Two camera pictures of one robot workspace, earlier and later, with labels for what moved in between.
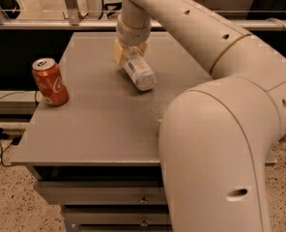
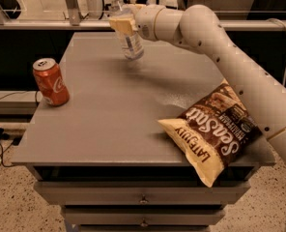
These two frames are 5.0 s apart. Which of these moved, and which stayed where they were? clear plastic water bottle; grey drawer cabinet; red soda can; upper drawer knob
Moved: clear plastic water bottle
Stayed: red soda can; upper drawer knob; grey drawer cabinet
